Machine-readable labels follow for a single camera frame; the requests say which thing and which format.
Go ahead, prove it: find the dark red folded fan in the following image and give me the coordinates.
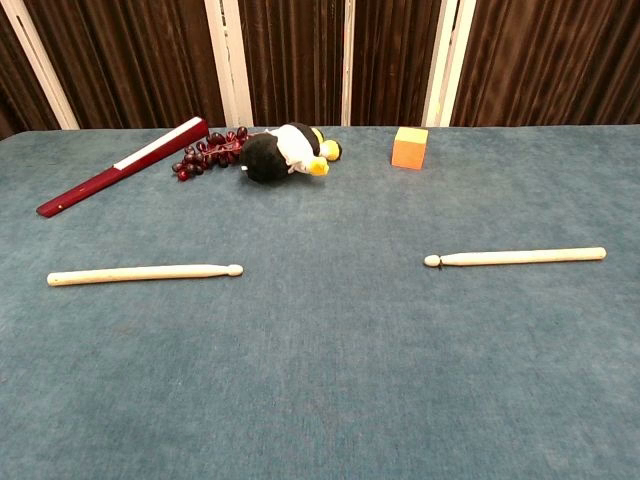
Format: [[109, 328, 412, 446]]
[[35, 116, 210, 219]]

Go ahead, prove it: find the black white penguin plush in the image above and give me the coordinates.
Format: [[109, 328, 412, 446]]
[[238, 122, 344, 185]]

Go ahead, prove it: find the blue velvet table cloth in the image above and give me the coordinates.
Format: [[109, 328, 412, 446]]
[[0, 124, 640, 480]]

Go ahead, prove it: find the thin white frame post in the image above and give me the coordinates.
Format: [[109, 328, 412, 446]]
[[340, 0, 357, 127]]

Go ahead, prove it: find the dark red grape bunch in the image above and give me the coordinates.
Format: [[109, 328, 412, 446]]
[[171, 126, 251, 183]]

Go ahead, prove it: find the pale wooden drumstick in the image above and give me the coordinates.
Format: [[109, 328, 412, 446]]
[[46, 263, 245, 288], [423, 246, 608, 268]]

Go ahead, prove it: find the orange yellow foam cube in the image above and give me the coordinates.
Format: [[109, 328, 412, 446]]
[[390, 126, 430, 172]]

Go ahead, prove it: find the brown velvet curtain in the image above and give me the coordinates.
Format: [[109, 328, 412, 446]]
[[22, 0, 226, 130], [0, 9, 60, 141], [449, 0, 640, 128], [237, 0, 444, 128]]

